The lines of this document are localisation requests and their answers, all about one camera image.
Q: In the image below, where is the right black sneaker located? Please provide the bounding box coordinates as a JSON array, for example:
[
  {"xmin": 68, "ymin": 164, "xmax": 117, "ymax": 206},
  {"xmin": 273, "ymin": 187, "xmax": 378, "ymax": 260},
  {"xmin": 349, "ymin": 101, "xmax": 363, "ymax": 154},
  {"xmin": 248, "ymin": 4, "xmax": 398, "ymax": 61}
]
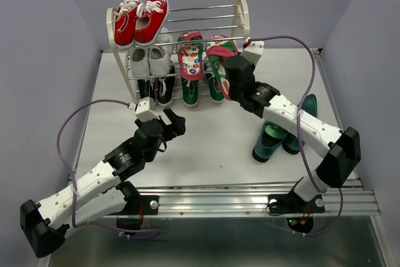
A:
[{"xmin": 157, "ymin": 65, "xmax": 176, "ymax": 107}]

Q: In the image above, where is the black sneaker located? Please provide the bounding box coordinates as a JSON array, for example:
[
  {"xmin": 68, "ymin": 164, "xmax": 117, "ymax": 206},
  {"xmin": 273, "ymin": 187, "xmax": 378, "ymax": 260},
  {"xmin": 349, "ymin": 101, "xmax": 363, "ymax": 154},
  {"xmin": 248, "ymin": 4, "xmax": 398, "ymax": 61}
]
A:
[
  {"xmin": 157, "ymin": 65, "xmax": 176, "ymax": 107},
  {"xmin": 137, "ymin": 79, "xmax": 156, "ymax": 103}
]

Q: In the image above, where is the left black sneaker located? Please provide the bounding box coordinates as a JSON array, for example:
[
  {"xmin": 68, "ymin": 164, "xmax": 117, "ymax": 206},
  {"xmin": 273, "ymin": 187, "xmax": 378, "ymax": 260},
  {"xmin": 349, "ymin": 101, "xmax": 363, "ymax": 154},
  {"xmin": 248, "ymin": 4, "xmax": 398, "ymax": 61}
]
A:
[{"xmin": 137, "ymin": 79, "xmax": 156, "ymax": 103}]

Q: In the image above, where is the left red canvas sneaker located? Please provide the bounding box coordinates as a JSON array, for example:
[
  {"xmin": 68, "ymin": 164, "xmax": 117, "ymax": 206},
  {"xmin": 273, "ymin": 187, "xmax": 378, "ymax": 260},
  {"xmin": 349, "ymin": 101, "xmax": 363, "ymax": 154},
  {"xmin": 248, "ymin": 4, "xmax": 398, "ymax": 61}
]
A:
[{"xmin": 113, "ymin": 0, "xmax": 141, "ymax": 50}]

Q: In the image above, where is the right red canvas sneaker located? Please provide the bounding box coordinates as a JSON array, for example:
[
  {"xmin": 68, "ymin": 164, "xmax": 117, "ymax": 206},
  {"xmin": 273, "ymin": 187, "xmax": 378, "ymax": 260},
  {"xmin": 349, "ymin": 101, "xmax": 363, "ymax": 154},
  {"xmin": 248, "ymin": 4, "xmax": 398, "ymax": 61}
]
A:
[{"xmin": 134, "ymin": 0, "xmax": 169, "ymax": 47}]

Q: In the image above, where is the left white sneaker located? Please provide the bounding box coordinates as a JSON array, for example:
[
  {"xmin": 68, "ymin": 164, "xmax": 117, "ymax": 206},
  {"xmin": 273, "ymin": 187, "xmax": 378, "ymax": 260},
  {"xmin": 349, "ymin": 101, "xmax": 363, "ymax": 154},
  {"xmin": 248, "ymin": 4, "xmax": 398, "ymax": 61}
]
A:
[{"xmin": 131, "ymin": 48, "xmax": 150, "ymax": 79}]

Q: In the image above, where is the green metallic loafer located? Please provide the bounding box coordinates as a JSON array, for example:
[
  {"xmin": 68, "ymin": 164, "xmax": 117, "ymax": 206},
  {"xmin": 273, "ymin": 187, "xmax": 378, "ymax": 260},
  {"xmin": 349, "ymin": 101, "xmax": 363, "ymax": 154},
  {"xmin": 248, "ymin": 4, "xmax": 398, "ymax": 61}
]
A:
[
  {"xmin": 282, "ymin": 94, "xmax": 318, "ymax": 154},
  {"xmin": 252, "ymin": 121, "xmax": 288, "ymax": 163}
]

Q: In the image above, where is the pink kids sandal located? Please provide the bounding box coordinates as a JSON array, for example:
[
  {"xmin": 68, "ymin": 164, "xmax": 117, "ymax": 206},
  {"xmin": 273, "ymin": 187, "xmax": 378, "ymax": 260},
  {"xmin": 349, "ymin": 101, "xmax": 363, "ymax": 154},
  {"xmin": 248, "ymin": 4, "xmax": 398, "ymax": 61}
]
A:
[
  {"xmin": 176, "ymin": 31, "xmax": 204, "ymax": 81},
  {"xmin": 205, "ymin": 34, "xmax": 238, "ymax": 101}
]

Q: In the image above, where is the red canvas sneaker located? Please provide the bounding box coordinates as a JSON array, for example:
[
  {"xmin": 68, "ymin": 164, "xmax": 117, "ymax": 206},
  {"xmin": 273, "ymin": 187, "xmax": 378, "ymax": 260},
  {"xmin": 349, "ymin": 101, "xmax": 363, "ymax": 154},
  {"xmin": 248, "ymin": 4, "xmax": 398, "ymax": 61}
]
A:
[
  {"xmin": 113, "ymin": 0, "xmax": 141, "ymax": 50},
  {"xmin": 134, "ymin": 0, "xmax": 169, "ymax": 47}
]

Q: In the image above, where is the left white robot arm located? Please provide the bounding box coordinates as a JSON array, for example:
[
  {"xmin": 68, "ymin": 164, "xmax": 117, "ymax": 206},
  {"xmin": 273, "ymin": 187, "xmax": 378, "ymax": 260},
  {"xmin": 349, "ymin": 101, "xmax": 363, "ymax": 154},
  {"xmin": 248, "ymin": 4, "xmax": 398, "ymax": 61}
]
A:
[{"xmin": 19, "ymin": 104, "xmax": 186, "ymax": 258}]

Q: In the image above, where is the aluminium mounting rail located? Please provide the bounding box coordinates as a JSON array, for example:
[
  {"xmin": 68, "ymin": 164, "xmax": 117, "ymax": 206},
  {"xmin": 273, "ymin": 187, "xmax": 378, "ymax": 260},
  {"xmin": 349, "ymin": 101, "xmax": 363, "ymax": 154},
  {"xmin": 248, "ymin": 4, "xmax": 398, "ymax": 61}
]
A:
[{"xmin": 52, "ymin": 179, "xmax": 382, "ymax": 219}]

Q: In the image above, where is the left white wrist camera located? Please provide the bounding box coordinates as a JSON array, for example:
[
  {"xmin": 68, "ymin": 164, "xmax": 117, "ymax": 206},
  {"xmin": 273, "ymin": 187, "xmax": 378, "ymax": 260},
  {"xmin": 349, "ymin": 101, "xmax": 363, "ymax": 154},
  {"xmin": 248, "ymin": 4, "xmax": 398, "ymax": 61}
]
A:
[{"xmin": 135, "ymin": 97, "xmax": 159, "ymax": 123}]

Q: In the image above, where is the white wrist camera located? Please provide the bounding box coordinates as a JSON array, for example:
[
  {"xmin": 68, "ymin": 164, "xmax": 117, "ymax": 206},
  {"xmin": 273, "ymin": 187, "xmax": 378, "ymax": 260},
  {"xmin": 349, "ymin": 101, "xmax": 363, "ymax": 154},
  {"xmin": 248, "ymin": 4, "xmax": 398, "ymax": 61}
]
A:
[
  {"xmin": 135, "ymin": 97, "xmax": 159, "ymax": 123},
  {"xmin": 241, "ymin": 38, "xmax": 264, "ymax": 66}
]

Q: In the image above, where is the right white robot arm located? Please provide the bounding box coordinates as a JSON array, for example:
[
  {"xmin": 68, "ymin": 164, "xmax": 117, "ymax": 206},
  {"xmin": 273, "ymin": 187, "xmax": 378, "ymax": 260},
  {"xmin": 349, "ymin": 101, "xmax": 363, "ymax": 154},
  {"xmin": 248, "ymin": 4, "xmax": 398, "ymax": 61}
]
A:
[{"xmin": 224, "ymin": 55, "xmax": 361, "ymax": 214}]

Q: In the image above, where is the cream shoe shelf with rods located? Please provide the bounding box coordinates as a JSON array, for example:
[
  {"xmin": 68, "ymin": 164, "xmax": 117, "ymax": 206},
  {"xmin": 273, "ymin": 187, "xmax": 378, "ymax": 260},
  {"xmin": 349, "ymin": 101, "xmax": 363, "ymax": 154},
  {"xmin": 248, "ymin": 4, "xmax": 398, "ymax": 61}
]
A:
[{"xmin": 106, "ymin": 0, "xmax": 251, "ymax": 104}]

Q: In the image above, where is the green canvas sneaker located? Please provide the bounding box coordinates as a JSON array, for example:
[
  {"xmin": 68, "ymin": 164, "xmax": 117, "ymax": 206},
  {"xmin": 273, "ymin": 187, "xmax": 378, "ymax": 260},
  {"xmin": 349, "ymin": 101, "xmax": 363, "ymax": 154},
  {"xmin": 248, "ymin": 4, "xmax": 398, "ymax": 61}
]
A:
[
  {"xmin": 181, "ymin": 78, "xmax": 199, "ymax": 108},
  {"xmin": 204, "ymin": 62, "xmax": 224, "ymax": 103}
]

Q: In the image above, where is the white sneaker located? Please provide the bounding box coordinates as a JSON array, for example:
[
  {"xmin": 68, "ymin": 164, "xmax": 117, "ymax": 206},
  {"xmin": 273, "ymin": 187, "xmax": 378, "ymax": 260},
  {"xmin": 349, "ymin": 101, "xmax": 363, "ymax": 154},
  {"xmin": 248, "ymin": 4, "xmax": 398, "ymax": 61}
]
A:
[
  {"xmin": 131, "ymin": 48, "xmax": 150, "ymax": 79},
  {"xmin": 149, "ymin": 34, "xmax": 174, "ymax": 78}
]

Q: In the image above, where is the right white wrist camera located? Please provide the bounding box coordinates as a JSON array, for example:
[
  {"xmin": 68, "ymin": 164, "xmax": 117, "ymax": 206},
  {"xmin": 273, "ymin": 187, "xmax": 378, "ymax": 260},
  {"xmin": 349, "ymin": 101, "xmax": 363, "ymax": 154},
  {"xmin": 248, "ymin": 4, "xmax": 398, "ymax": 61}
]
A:
[{"xmin": 241, "ymin": 38, "xmax": 264, "ymax": 66}]

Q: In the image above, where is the right white sneaker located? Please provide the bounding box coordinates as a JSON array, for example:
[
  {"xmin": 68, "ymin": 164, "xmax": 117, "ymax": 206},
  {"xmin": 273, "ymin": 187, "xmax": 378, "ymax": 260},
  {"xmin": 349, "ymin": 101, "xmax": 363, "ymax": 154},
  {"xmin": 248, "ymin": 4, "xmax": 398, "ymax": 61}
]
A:
[{"xmin": 149, "ymin": 34, "xmax": 174, "ymax": 78}]

